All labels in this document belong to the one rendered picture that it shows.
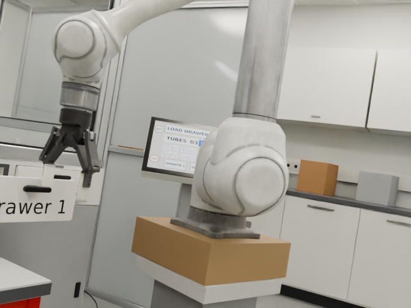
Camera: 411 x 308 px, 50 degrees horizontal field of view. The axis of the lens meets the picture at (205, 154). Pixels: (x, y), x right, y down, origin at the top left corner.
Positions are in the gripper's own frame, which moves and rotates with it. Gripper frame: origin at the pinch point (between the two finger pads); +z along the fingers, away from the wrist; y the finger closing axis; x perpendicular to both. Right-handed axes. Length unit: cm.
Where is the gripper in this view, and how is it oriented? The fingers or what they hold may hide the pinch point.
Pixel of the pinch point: (63, 192)
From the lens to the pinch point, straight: 113.3
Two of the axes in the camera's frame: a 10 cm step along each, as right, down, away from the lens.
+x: -5.6, -1.0, -8.2
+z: -1.6, 9.9, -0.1
